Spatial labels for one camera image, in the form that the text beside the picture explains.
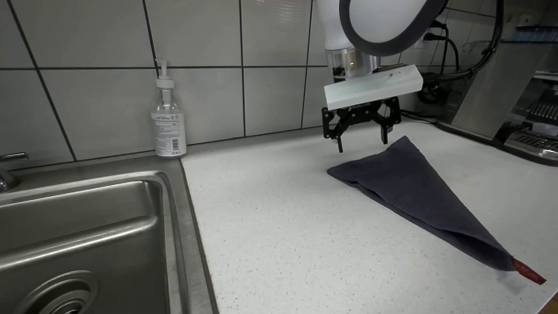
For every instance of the clear soap pump bottle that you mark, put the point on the clear soap pump bottle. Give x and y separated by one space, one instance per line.
168 118

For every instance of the stainless steel sink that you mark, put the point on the stainless steel sink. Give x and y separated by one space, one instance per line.
104 237

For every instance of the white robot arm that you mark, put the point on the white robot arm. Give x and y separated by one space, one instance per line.
358 33

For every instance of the stainless steel espresso machine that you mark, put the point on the stainless steel espresso machine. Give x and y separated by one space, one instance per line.
510 103

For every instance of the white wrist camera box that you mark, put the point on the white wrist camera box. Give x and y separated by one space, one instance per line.
374 87

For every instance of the grey towel with red tag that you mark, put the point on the grey towel with red tag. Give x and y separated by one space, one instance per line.
405 181

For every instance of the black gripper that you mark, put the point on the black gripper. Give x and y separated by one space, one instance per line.
384 111

